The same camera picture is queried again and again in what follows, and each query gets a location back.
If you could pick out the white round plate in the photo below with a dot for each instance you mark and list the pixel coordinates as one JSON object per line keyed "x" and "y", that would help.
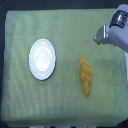
{"x": 42, "y": 59}

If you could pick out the golden braided bread loaf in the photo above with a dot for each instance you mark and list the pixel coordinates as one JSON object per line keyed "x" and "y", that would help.
{"x": 85, "y": 74}

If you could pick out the green table cloth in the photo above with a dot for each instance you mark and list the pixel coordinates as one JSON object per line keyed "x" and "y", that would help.
{"x": 60, "y": 100}

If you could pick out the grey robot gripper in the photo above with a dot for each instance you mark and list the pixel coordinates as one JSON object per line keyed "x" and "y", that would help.
{"x": 116, "y": 32}

